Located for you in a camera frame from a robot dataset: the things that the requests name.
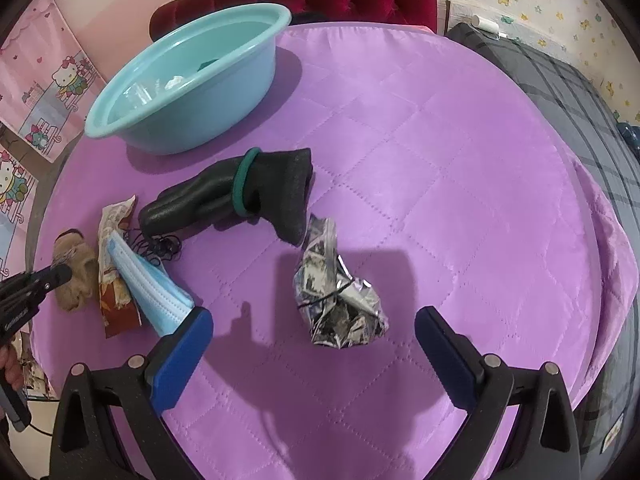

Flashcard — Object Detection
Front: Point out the blue face mask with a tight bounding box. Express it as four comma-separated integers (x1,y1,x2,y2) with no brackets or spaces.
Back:
102,232,196,338

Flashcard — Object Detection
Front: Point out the black hair tie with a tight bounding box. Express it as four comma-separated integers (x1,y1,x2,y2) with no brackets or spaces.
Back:
131,229,183,267

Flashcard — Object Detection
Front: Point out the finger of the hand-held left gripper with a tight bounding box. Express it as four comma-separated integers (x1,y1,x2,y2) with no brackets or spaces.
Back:
0,262,74,311

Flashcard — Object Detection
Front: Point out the silver foil wrapper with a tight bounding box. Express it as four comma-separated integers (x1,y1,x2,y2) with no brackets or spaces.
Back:
292,213,390,348

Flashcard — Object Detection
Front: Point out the grey plaid bed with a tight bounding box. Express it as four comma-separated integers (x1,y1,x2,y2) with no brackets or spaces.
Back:
445,22,640,480

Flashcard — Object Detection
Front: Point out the purple quilted table cover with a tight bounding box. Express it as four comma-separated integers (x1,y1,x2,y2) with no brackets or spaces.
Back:
27,22,628,480

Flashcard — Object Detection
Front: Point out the blue starred cloth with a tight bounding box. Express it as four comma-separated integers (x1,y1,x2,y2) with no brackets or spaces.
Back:
617,120,640,148

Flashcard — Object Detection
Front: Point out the green elastic band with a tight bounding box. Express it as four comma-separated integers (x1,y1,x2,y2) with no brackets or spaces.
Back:
232,147,264,219

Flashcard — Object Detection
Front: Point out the grey underlay cloth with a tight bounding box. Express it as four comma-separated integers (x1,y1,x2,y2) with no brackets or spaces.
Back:
25,130,83,271

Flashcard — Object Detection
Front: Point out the person's left hand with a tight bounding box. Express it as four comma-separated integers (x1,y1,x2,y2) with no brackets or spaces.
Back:
0,346,25,387

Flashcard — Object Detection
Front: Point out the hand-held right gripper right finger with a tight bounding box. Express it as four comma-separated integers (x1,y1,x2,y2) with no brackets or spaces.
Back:
414,306,581,480

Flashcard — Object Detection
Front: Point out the pink cartoon curtain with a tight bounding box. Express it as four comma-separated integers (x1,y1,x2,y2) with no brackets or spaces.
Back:
0,0,108,163
0,145,41,281

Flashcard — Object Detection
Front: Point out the black rubber glove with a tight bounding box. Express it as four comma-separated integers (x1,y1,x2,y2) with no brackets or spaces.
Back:
137,147,315,247

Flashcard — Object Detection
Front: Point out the brown and white snack packet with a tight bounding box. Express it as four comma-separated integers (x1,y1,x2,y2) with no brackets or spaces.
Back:
97,195,143,338

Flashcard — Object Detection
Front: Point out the white bottle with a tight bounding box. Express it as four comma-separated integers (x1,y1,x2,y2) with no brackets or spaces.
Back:
470,15,508,41

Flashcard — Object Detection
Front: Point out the beige sock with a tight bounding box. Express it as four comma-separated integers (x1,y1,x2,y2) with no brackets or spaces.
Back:
52,229,99,313

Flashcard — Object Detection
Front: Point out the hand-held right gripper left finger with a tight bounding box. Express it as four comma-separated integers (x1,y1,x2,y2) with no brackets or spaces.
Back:
50,306,215,480

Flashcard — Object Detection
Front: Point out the teal plastic basin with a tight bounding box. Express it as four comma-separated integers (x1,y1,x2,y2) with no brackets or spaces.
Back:
83,2,292,156

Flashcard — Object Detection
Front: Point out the patterned fabric pile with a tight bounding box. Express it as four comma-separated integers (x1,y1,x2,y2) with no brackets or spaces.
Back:
12,335,56,398

